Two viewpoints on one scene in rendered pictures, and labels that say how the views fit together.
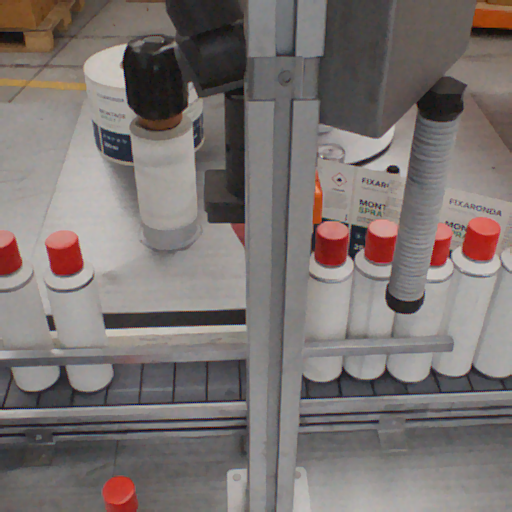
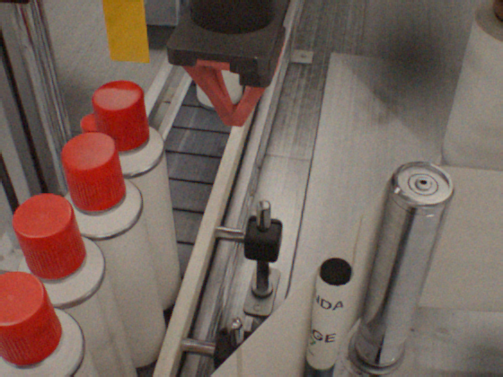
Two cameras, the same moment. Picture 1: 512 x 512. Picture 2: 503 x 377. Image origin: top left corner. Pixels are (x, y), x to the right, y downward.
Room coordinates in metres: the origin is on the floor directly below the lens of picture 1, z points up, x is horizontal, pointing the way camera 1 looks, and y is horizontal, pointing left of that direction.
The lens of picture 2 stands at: (0.70, -0.37, 1.32)
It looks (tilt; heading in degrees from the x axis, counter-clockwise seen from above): 45 degrees down; 103
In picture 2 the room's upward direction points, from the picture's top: straight up
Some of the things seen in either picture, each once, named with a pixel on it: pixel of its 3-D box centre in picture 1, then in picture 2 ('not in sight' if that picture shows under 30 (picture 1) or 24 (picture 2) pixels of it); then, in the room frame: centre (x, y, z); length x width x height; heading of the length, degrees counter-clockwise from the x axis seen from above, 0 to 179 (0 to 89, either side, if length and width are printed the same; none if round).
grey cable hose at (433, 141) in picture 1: (421, 207); not in sight; (0.45, -0.14, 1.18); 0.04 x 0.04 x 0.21
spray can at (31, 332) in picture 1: (19, 314); not in sight; (0.53, 0.25, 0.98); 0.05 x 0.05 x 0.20
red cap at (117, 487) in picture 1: (120, 497); (96, 131); (0.40, 0.14, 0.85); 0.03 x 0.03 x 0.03
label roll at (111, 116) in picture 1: (146, 102); not in sight; (1.11, 0.19, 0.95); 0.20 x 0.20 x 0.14
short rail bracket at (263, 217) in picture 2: not in sight; (263, 249); (0.63, -0.02, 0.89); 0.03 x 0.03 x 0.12; 3
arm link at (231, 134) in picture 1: (254, 112); not in sight; (0.61, 0.00, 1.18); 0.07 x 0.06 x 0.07; 171
